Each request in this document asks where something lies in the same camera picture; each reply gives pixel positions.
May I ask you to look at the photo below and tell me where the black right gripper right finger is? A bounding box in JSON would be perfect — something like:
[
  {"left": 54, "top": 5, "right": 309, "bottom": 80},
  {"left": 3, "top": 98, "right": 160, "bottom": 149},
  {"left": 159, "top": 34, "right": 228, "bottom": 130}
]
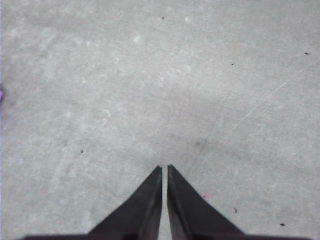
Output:
[{"left": 166, "top": 163, "right": 311, "bottom": 240}]

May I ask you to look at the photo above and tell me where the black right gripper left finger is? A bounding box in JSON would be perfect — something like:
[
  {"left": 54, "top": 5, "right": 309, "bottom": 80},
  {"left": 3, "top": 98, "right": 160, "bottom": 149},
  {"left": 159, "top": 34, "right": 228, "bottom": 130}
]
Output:
[{"left": 23, "top": 165, "right": 164, "bottom": 240}]

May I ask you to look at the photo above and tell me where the grey table cloth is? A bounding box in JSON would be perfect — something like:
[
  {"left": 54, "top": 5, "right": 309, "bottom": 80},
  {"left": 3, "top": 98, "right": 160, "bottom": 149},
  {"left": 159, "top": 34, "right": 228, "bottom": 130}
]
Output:
[{"left": 0, "top": 0, "right": 320, "bottom": 240}]

